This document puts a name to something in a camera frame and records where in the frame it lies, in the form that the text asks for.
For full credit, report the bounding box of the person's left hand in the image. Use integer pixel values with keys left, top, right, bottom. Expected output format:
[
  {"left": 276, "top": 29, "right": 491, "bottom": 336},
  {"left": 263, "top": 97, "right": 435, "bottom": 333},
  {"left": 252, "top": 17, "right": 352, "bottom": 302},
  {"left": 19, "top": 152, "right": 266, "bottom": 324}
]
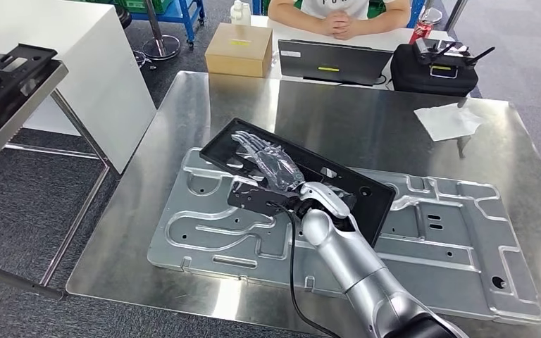
[{"left": 340, "top": 11, "right": 358, "bottom": 41}]

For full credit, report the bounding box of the chrome stanchion post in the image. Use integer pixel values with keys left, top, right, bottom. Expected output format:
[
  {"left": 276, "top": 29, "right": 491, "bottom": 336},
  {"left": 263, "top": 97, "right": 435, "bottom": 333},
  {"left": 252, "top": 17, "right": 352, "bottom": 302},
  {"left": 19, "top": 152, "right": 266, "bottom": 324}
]
[{"left": 442, "top": 0, "right": 468, "bottom": 34}]

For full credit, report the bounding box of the person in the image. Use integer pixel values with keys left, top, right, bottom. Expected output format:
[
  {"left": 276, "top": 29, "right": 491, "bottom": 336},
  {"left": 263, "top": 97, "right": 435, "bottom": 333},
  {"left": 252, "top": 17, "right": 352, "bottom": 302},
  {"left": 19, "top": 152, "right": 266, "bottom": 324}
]
[{"left": 299, "top": 0, "right": 398, "bottom": 20}]

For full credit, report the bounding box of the chrome base stanchion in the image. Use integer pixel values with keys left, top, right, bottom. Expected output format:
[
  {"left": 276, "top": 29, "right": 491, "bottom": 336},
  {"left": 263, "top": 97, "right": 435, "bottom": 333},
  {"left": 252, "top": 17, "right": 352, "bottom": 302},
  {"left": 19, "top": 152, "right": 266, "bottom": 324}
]
[{"left": 142, "top": 0, "right": 181, "bottom": 61}]

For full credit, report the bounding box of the dark grey laptop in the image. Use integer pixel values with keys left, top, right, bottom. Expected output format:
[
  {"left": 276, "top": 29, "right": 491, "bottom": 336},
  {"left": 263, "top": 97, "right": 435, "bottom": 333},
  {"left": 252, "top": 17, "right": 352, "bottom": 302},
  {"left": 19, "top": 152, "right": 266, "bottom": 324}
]
[{"left": 277, "top": 39, "right": 394, "bottom": 87}]

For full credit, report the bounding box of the blue wheeled cart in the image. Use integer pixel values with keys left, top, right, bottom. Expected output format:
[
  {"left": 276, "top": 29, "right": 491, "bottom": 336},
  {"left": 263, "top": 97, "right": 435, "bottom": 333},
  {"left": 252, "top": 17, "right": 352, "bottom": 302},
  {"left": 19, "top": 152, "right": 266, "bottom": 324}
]
[{"left": 130, "top": 0, "right": 206, "bottom": 48}]

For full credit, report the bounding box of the black plastic frame part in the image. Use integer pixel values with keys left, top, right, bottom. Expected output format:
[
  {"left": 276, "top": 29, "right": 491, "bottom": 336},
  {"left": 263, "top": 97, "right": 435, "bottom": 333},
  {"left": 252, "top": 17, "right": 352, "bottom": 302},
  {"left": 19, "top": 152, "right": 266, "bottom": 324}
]
[
  {"left": 0, "top": 43, "right": 59, "bottom": 146},
  {"left": 199, "top": 117, "right": 397, "bottom": 248}
]

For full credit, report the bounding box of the grey stamped metal plate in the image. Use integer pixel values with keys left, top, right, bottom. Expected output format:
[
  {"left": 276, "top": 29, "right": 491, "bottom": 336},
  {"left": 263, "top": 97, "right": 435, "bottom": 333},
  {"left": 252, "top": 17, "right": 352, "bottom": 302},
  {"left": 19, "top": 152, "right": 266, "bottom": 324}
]
[{"left": 147, "top": 146, "right": 541, "bottom": 326}]

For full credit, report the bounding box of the stainless steel workbench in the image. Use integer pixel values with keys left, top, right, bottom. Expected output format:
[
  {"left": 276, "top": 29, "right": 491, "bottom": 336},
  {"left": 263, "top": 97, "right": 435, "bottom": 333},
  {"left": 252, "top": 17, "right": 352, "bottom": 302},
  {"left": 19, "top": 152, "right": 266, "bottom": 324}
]
[{"left": 65, "top": 70, "right": 541, "bottom": 338}]

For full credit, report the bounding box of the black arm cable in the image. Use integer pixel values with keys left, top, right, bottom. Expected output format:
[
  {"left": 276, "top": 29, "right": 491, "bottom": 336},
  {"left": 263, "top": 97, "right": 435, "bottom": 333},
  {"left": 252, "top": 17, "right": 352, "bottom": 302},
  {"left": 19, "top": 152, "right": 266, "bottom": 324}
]
[{"left": 270, "top": 201, "right": 344, "bottom": 338}]

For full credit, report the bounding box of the white cabinet block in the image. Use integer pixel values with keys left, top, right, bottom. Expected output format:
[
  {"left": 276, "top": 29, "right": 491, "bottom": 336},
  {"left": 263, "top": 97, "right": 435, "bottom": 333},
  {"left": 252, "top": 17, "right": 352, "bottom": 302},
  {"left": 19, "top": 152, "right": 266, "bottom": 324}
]
[{"left": 0, "top": 0, "right": 157, "bottom": 176}]

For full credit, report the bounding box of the black remote controller with antennas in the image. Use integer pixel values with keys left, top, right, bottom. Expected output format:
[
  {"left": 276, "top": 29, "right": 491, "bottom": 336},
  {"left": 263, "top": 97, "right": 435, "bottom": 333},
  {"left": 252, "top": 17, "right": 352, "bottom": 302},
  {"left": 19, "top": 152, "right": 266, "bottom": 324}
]
[{"left": 412, "top": 38, "right": 497, "bottom": 80}]

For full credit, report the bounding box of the black carrying case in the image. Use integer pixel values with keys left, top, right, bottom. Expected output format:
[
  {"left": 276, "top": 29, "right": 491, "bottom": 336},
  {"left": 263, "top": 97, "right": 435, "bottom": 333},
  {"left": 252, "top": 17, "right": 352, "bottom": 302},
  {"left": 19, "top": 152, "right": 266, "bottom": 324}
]
[{"left": 390, "top": 43, "right": 479, "bottom": 97}]

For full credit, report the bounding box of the person's right hand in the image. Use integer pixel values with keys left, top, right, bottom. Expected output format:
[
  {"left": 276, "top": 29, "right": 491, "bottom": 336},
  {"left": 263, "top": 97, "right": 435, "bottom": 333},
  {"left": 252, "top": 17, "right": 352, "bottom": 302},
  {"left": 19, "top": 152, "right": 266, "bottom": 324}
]
[{"left": 319, "top": 11, "right": 344, "bottom": 41}]

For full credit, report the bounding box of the brown cardboard box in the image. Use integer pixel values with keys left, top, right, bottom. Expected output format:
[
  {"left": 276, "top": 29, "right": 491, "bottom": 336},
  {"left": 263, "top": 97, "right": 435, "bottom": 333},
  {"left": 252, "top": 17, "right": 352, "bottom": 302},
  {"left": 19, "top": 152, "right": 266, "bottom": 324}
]
[{"left": 204, "top": 22, "right": 274, "bottom": 79}]

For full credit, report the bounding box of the stainless steel side table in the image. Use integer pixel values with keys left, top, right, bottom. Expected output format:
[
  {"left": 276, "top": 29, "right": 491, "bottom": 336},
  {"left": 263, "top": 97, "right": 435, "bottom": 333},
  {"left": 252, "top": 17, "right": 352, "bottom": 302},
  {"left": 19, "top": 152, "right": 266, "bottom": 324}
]
[{"left": 0, "top": 44, "right": 113, "bottom": 299}]

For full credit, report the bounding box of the red cola can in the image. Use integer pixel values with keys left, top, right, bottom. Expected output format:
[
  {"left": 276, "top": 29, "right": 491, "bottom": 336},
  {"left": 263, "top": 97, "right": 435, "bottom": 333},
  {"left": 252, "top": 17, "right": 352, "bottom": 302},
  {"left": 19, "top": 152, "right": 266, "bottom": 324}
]
[{"left": 408, "top": 18, "right": 435, "bottom": 45}]

